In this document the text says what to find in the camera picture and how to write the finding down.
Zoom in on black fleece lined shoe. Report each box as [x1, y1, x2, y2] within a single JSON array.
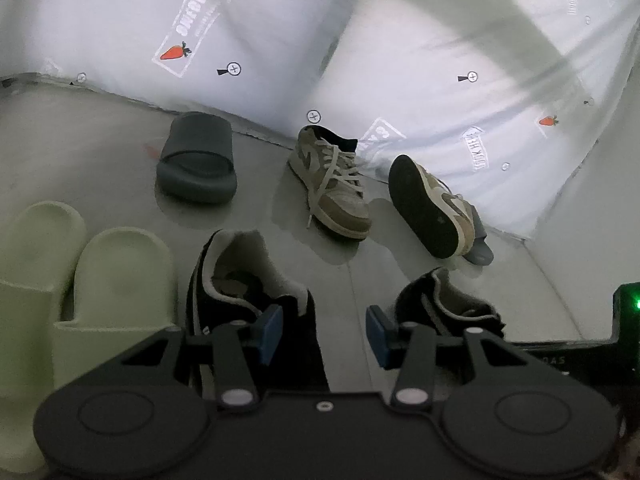
[[184, 230, 330, 394]]

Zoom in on olive tan lace sneaker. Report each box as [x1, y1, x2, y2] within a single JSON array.
[[288, 124, 372, 242]]

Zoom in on dark grey slide sandal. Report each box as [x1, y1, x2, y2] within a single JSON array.
[[156, 112, 238, 205]]

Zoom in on light green slide sandal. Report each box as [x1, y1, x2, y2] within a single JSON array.
[[1, 202, 87, 474]]

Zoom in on white printed curtain cloth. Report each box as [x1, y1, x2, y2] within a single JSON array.
[[1, 0, 639, 238]]

